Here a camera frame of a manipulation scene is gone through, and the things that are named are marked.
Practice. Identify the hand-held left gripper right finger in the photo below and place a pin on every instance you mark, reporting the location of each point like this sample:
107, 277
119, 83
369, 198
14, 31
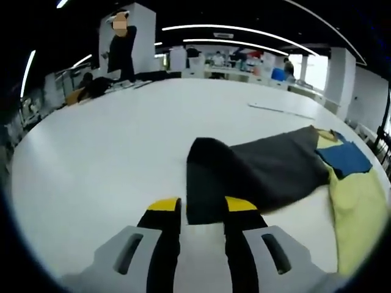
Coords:
238, 241

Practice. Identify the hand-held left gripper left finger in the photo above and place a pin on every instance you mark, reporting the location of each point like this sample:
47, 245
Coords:
169, 244

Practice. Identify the yellow blue grey garment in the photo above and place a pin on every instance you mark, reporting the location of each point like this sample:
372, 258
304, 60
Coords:
268, 171

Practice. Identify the blue plastic bin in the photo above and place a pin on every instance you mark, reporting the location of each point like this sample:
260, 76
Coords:
278, 74

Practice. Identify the tan cardboard box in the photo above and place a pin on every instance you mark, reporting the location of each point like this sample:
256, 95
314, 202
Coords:
73, 97

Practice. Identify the white tall box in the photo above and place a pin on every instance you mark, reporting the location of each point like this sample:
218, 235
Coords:
178, 58

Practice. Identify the white square pillar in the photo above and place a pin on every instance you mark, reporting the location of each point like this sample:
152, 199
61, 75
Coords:
145, 45
340, 79

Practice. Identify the ceiling air vent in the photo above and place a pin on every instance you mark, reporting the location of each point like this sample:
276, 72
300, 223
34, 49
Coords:
223, 35

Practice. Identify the white ceiling light strips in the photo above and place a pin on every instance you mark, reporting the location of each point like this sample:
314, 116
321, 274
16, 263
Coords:
27, 73

